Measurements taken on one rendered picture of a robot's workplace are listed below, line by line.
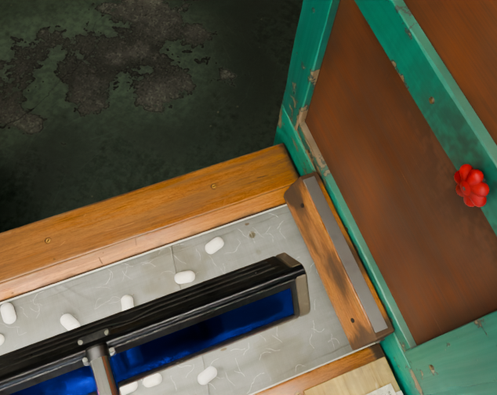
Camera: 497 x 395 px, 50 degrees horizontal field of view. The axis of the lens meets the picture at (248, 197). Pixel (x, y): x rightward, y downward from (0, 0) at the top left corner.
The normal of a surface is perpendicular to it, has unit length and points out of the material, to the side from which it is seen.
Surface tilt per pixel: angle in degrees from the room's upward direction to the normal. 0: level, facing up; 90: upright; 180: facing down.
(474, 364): 90
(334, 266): 66
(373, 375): 0
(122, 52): 0
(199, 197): 0
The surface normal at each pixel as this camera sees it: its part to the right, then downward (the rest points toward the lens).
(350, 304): -0.82, 0.12
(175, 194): 0.06, -0.40
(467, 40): -0.93, 0.31
